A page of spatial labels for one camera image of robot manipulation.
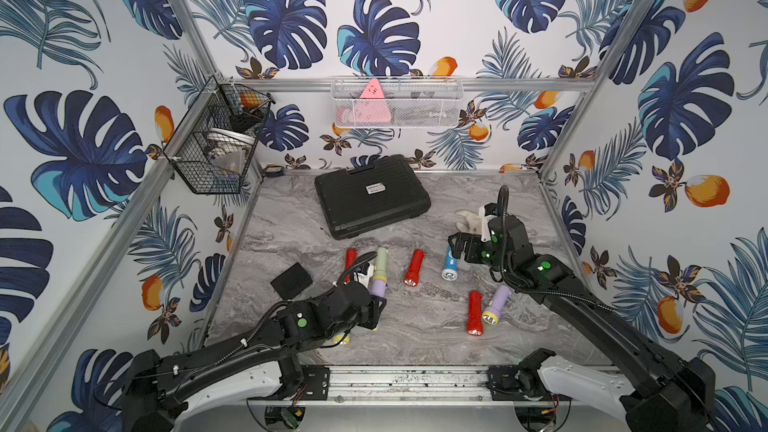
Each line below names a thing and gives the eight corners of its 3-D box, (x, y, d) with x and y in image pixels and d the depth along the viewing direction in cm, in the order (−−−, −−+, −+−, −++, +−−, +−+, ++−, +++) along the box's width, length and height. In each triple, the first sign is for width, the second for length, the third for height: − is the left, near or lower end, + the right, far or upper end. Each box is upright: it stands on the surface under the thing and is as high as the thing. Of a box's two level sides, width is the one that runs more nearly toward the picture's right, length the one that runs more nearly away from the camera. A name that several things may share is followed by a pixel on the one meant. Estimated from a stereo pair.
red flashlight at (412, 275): (402, 283, 93) (403, 280, 92) (414, 251, 101) (414, 247, 99) (416, 288, 92) (416, 284, 91) (426, 255, 100) (427, 251, 98)
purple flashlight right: (479, 318, 87) (481, 315, 85) (496, 285, 93) (499, 281, 91) (493, 327, 85) (496, 324, 83) (510, 293, 91) (513, 289, 89)
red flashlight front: (466, 333, 84) (468, 330, 82) (467, 293, 92) (470, 289, 90) (479, 336, 84) (482, 333, 82) (480, 296, 91) (482, 292, 89)
